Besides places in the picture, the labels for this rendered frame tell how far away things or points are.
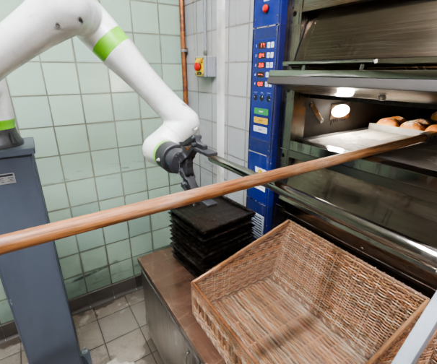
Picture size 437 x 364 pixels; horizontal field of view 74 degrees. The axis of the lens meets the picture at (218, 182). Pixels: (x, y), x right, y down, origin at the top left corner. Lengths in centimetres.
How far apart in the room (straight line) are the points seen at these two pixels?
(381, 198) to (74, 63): 150
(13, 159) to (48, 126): 58
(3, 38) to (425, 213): 120
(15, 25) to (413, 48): 98
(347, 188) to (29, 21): 104
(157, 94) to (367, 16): 67
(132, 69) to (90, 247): 127
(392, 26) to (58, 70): 142
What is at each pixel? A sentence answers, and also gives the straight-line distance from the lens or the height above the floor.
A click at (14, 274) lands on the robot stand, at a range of 135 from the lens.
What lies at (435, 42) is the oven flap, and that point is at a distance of 93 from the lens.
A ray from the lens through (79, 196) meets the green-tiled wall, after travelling 184.
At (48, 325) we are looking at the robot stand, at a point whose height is 46.
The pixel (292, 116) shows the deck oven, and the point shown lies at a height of 127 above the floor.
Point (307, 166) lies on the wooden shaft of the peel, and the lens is 81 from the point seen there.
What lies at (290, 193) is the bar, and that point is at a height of 117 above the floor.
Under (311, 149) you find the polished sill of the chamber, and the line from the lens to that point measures 115.
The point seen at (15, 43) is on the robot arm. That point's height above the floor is 150.
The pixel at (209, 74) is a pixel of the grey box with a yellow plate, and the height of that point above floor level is 142.
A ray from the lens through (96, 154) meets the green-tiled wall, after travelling 179.
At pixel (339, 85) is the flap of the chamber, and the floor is 140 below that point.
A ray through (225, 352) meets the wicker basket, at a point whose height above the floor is 61.
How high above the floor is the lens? 144
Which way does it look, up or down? 21 degrees down
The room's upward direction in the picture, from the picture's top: straight up
